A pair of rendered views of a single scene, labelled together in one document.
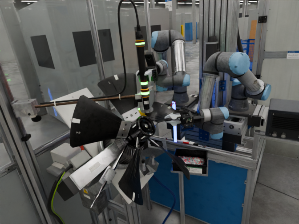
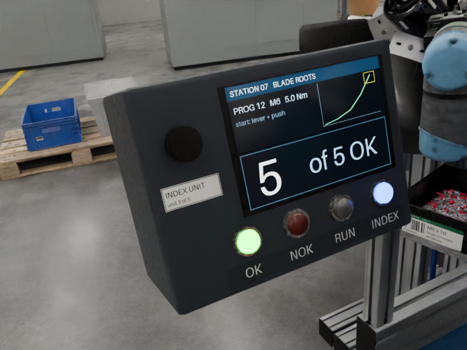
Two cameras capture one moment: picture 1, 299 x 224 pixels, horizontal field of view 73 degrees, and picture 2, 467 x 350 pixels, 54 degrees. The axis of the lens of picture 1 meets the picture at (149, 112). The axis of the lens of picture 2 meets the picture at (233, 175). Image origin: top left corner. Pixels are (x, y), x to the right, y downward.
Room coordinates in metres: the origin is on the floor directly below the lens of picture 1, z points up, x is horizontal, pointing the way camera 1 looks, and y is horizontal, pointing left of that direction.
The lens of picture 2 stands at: (1.14, -1.14, 1.34)
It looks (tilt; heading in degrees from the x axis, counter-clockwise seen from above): 25 degrees down; 123
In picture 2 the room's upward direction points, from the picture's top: 5 degrees counter-clockwise
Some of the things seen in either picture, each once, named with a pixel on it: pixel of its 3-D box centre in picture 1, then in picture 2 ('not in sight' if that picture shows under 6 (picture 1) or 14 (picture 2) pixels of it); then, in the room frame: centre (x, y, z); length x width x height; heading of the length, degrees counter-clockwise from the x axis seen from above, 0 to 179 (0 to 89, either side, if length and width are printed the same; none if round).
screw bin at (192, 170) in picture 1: (190, 160); (456, 206); (1.09, -0.24, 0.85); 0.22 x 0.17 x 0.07; 72
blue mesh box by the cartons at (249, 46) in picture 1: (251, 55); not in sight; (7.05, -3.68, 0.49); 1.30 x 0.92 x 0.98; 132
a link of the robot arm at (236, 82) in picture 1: (240, 87); not in sight; (1.43, -0.70, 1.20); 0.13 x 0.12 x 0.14; 35
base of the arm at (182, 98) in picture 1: (180, 95); not in sight; (1.73, -0.29, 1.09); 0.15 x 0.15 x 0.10
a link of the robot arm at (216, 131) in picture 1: (214, 128); (456, 121); (1.08, -0.39, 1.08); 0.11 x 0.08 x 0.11; 35
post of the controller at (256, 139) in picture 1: (255, 145); (381, 261); (1.04, -0.63, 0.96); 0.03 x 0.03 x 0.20; 57
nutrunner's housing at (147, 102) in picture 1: (143, 73); not in sight; (1.02, 0.01, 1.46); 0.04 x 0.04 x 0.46
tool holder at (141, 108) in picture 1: (144, 102); not in sight; (1.02, 0.02, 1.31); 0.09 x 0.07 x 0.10; 92
